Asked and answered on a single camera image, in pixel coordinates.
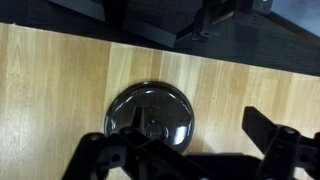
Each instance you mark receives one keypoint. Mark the black stand base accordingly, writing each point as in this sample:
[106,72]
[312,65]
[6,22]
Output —
[213,16]

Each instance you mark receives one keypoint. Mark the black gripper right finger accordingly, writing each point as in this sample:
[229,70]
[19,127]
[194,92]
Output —
[258,126]

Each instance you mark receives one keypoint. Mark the black glass pot lid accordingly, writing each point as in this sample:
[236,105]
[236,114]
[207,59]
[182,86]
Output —
[163,103]

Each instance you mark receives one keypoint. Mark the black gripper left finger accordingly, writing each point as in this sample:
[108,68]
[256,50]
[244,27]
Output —
[100,150]

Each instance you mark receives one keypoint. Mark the black flat panel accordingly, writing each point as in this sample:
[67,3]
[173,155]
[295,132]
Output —
[140,26]

